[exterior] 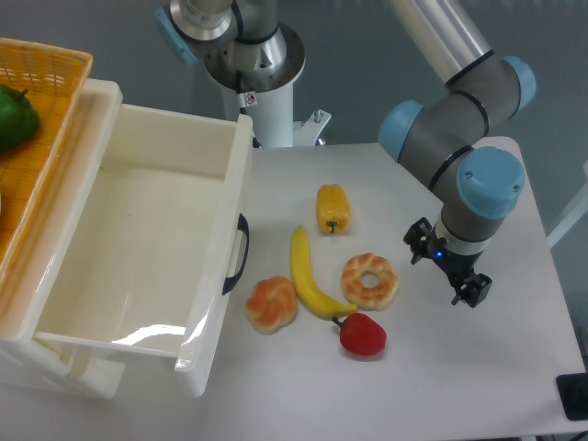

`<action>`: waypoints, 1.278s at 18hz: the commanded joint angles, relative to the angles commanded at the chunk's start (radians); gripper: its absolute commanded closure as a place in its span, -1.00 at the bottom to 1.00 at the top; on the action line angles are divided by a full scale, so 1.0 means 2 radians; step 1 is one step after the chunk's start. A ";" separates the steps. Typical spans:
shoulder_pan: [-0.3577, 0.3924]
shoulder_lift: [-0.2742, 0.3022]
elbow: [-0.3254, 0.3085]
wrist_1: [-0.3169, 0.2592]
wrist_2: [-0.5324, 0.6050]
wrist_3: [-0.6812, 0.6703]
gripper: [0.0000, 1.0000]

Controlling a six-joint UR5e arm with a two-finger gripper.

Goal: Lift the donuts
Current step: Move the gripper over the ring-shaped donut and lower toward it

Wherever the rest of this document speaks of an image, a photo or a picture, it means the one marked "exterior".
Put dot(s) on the white drawer cabinet frame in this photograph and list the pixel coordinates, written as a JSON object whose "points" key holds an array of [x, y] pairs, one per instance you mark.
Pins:
{"points": [[26, 359]]}

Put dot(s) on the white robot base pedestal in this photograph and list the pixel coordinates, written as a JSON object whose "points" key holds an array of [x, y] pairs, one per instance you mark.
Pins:
{"points": [[257, 80]]}

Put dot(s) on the round twisted bread bun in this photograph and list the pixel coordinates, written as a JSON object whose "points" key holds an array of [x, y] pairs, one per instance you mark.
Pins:
{"points": [[273, 304]]}

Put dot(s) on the orange plastic basket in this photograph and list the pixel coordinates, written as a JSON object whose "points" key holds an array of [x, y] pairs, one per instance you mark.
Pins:
{"points": [[54, 78]]}

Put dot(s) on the glazed ring donut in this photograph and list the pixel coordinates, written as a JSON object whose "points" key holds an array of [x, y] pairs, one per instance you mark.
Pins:
{"points": [[370, 281]]}

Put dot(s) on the green bell pepper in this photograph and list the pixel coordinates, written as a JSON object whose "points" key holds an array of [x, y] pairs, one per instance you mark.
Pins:
{"points": [[19, 119]]}

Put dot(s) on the black drawer handle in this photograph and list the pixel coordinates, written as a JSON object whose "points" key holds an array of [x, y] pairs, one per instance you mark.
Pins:
{"points": [[240, 255]]}

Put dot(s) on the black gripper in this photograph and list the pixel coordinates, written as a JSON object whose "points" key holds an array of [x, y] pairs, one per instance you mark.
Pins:
{"points": [[470, 287]]}

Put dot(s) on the red bell pepper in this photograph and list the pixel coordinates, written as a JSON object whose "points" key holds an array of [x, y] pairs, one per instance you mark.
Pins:
{"points": [[360, 335]]}

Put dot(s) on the yellow bell pepper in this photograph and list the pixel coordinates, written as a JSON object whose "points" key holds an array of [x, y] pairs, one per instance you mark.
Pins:
{"points": [[333, 211]]}

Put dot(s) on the black device at table edge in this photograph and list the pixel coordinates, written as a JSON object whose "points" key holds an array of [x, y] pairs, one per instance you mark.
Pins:
{"points": [[573, 391]]}

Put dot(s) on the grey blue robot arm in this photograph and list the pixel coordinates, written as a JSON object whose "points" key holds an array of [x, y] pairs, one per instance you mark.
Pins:
{"points": [[439, 145]]}

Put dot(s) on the white plastic drawer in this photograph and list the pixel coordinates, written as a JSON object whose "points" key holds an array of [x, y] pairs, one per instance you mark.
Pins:
{"points": [[142, 277]]}

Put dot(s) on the yellow banana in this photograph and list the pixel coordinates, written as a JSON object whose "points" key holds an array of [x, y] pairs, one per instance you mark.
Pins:
{"points": [[317, 301]]}

